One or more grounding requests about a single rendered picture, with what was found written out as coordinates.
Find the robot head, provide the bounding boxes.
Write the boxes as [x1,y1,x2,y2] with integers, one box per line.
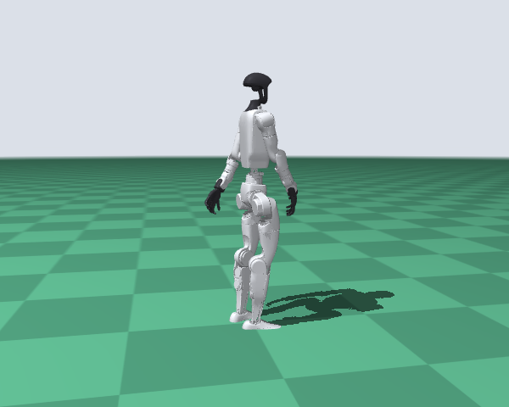
[243,73,271,112]

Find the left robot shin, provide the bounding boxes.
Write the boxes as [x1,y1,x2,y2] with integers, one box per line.
[233,251,251,315]

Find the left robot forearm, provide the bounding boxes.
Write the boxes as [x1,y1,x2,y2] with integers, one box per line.
[217,153,239,190]

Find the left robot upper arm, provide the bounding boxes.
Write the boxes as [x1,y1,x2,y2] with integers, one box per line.
[232,119,241,162]

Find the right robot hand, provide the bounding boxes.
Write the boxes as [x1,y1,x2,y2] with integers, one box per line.
[286,187,298,216]

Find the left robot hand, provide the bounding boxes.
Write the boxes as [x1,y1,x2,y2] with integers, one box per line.
[204,179,225,214]

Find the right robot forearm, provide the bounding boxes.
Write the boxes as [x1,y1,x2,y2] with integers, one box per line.
[275,150,297,193]

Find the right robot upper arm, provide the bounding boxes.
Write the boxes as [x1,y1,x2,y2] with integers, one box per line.
[254,112,281,163]

